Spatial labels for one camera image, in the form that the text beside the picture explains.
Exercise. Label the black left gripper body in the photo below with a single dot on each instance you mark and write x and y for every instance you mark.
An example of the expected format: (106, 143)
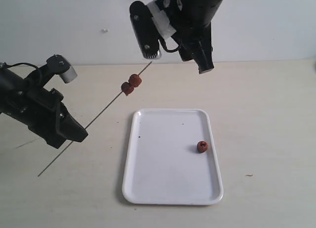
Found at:
(42, 111)

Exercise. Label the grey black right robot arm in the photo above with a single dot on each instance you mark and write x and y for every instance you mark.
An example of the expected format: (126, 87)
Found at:
(291, 14)

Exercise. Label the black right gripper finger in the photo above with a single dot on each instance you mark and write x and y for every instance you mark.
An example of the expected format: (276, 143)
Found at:
(203, 55)

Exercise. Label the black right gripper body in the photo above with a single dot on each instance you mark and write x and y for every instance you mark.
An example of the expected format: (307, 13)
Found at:
(192, 23)

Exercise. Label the red-brown food piece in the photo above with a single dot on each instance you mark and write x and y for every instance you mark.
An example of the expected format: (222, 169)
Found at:
(135, 80)
(127, 88)
(202, 146)

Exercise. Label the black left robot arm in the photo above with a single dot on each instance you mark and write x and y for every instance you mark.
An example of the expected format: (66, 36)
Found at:
(37, 79)

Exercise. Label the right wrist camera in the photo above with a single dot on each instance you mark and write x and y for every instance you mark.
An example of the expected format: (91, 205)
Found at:
(145, 31)

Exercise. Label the white rectangular plastic tray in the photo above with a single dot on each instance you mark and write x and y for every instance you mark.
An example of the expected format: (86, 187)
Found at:
(162, 164)

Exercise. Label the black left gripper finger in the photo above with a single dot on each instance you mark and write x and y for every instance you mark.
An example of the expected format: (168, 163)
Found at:
(64, 127)

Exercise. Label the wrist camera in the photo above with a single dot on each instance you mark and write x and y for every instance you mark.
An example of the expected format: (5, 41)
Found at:
(145, 31)
(58, 65)

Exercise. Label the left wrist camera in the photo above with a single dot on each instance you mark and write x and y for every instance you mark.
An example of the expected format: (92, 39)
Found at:
(58, 65)

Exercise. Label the thin metal skewer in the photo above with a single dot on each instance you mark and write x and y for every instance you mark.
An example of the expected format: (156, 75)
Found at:
(94, 119)

